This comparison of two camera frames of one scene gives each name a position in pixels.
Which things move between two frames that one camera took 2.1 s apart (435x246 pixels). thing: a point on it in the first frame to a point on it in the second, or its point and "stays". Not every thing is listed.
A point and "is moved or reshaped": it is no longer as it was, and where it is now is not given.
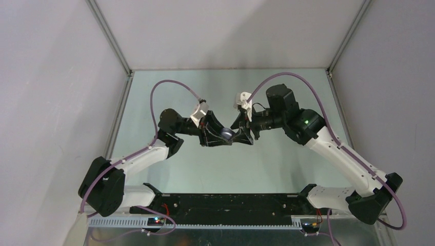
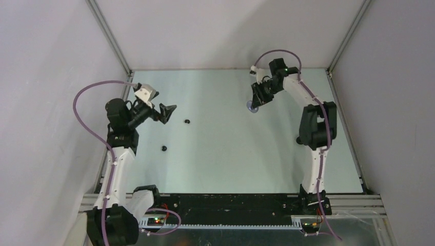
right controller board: x=308 y=227 stays
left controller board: x=155 y=221 stays
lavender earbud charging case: x=226 y=133 is moved or reshaped
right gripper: x=242 y=137 to x=257 y=93
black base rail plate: x=226 y=207 stays
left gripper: x=208 y=125 to x=165 y=113
